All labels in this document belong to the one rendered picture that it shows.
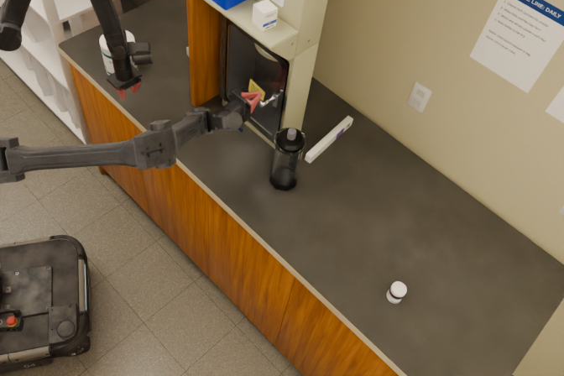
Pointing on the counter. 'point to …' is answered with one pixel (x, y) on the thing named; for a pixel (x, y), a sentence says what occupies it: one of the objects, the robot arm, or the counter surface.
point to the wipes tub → (110, 53)
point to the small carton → (264, 14)
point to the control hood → (286, 37)
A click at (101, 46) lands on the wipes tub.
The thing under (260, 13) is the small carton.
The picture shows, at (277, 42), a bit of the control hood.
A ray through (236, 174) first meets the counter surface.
